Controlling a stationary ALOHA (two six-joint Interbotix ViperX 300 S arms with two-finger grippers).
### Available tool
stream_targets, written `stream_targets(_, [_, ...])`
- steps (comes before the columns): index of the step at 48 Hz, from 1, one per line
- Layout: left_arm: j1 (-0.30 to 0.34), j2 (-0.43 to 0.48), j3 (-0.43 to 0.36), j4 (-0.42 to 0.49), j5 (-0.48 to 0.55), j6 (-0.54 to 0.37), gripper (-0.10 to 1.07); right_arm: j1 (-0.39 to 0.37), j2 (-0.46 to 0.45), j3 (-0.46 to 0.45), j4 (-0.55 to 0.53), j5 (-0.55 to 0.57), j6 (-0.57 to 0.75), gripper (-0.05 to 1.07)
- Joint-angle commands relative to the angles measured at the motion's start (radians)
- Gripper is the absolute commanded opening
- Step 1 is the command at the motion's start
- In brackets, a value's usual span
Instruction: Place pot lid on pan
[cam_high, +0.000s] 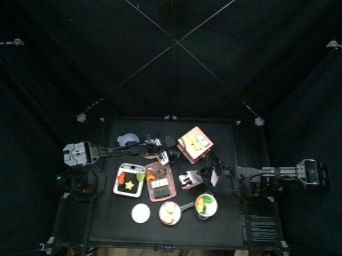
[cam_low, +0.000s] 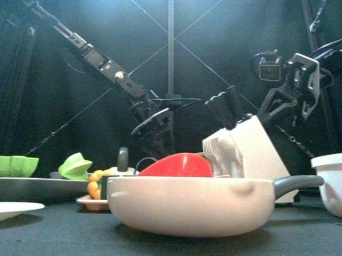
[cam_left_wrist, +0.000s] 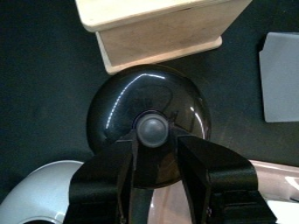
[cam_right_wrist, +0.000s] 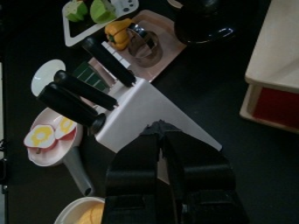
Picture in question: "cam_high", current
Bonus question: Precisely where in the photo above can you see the yellow toy corn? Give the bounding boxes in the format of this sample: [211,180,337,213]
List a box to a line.
[195,197,207,214]

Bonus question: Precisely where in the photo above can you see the pink toy frying pan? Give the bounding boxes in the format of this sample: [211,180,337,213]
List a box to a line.
[158,200,198,227]

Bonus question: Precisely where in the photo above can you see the dark green toy food block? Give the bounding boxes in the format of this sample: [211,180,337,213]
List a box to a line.
[154,187,173,198]

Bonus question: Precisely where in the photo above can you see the wooden toy box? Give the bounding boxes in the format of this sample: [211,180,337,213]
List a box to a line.
[177,125,215,165]

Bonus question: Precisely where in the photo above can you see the white toy toaster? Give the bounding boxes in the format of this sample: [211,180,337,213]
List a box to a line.
[178,170,205,191]

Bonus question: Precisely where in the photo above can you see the white toy tray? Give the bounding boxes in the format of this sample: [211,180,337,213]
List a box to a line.
[113,162,147,199]

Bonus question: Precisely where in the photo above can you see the pink toy tray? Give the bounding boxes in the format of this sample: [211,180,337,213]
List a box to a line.
[145,160,178,203]

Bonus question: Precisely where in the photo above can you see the white printed label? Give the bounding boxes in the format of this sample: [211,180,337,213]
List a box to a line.
[247,214,280,244]

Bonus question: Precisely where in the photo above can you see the white toy food block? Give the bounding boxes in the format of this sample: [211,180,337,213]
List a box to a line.
[151,178,171,189]

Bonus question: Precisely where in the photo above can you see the blue-grey toy pot lid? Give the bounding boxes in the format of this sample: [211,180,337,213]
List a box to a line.
[117,132,142,148]

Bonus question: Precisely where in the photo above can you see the grey toy pot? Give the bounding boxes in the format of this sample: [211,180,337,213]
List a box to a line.
[194,190,221,221]

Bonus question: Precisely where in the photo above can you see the white round plate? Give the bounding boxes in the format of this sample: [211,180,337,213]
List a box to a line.
[130,203,153,225]

